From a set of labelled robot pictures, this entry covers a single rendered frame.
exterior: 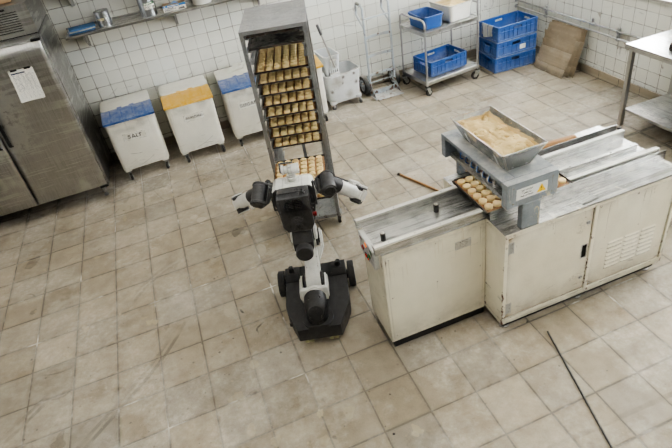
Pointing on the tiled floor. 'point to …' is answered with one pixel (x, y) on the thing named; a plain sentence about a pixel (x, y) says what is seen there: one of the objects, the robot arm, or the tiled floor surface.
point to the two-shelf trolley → (451, 44)
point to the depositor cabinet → (577, 237)
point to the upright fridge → (43, 115)
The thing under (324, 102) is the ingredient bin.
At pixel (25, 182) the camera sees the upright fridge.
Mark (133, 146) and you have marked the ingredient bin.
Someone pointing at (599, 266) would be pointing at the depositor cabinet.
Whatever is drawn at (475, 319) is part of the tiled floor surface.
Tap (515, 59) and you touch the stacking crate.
